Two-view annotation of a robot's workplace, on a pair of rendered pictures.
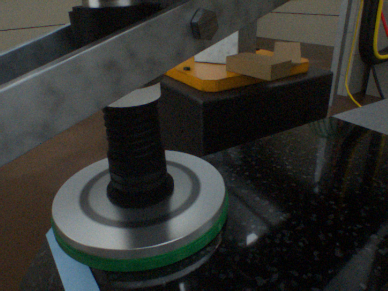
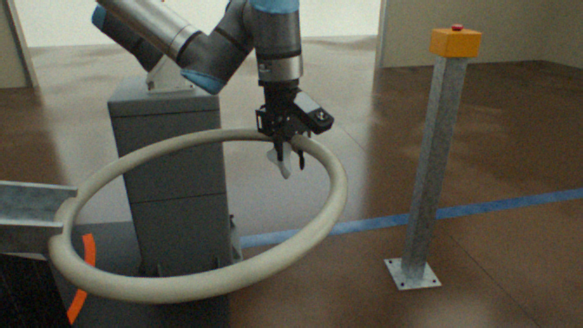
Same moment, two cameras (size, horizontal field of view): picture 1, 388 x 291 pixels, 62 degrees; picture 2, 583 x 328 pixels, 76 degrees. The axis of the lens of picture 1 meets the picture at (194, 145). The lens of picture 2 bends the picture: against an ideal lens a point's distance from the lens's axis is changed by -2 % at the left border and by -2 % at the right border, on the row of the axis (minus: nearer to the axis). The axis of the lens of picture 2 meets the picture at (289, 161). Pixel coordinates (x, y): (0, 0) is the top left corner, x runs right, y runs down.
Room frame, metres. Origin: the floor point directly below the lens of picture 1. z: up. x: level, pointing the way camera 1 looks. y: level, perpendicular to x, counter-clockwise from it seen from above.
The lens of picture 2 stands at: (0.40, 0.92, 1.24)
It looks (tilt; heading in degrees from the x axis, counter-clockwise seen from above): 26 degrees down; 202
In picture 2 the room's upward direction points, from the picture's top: straight up
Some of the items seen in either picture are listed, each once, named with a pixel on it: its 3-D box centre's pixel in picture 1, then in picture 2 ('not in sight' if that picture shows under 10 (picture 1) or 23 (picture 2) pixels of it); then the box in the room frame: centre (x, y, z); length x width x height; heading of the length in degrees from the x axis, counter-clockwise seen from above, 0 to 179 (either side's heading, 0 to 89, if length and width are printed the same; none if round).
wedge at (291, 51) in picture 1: (286, 53); not in sight; (1.28, -0.37, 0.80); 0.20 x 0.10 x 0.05; 165
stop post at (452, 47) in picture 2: not in sight; (430, 170); (-1.05, 0.94, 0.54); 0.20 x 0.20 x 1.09; 29
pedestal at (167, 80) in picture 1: (224, 148); not in sight; (1.34, -0.14, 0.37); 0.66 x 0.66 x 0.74; 29
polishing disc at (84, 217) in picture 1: (141, 191); not in sight; (0.35, 0.07, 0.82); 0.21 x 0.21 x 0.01
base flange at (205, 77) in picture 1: (225, 62); not in sight; (1.34, -0.14, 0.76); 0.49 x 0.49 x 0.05; 29
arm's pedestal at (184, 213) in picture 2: not in sight; (180, 175); (-0.81, -0.11, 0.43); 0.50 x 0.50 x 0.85; 35
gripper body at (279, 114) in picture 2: not in sight; (281, 107); (-0.29, 0.62, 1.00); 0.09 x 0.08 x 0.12; 69
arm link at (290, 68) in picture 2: not in sight; (278, 68); (-0.28, 0.62, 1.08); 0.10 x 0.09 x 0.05; 159
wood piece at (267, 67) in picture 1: (257, 65); not in sight; (1.09, -0.22, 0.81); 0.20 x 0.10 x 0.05; 37
